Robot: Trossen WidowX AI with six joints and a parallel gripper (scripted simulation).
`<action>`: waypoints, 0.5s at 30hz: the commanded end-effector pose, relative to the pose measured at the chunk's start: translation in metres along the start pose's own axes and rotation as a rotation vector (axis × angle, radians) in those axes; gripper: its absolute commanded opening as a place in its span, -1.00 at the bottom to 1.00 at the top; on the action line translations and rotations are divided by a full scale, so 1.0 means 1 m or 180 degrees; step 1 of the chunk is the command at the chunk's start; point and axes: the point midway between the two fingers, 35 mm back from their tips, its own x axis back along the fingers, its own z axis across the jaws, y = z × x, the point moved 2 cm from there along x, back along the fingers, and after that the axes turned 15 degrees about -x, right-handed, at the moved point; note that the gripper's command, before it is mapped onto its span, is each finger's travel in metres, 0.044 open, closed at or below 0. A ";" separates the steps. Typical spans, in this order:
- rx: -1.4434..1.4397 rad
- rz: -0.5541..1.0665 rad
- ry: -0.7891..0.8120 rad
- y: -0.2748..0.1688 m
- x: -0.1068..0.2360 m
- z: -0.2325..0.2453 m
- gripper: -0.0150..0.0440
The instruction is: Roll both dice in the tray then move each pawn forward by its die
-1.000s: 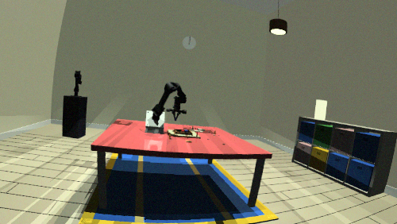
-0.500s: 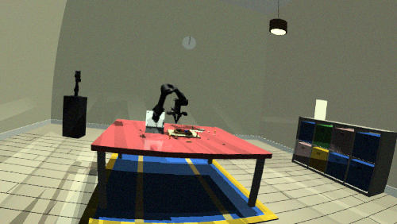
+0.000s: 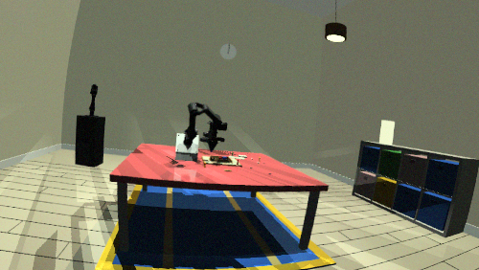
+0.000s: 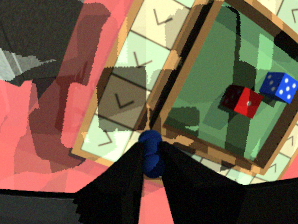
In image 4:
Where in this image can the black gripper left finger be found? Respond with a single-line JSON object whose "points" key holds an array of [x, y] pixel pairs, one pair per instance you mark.
{"points": [[112, 198]]}

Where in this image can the blue die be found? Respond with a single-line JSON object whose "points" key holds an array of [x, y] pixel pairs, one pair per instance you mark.
{"points": [[279, 86]]}

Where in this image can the red die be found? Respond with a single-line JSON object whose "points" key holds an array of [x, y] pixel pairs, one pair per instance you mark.
{"points": [[242, 100]]}

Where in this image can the dark blue pawn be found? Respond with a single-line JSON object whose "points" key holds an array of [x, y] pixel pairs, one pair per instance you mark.
{"points": [[153, 165]]}

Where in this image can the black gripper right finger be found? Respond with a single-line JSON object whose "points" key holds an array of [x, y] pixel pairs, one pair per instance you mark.
{"points": [[199, 195]]}

